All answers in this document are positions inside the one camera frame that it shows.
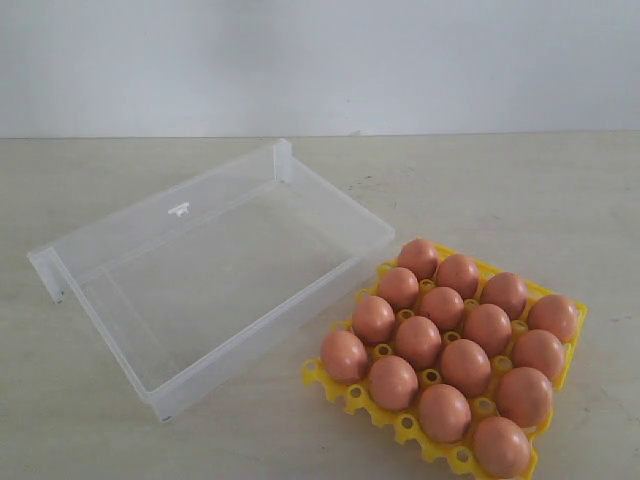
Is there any brown egg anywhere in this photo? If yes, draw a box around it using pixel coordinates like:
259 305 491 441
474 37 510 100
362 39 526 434
462 304 512 358
418 286 465 332
480 272 528 320
419 384 472 444
395 316 442 371
369 355 419 411
435 253 480 300
397 238 440 281
440 339 491 398
352 295 395 345
511 329 566 382
495 367 553 428
377 267 420 310
527 295 579 343

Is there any brown egg front corner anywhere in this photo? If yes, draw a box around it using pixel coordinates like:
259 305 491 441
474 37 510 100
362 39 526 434
320 330 368 384

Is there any clear plastic storage box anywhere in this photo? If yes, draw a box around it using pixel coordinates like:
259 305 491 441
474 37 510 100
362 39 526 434
28 140 395 422

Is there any brown egg top back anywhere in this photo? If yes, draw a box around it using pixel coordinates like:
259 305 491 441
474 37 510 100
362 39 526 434
369 355 419 411

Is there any yellow plastic egg tray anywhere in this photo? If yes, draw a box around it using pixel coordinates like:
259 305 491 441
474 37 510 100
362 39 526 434
302 243 587 479

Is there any brown egg edge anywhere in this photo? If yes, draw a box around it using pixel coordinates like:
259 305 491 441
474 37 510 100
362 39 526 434
473 416 531 478

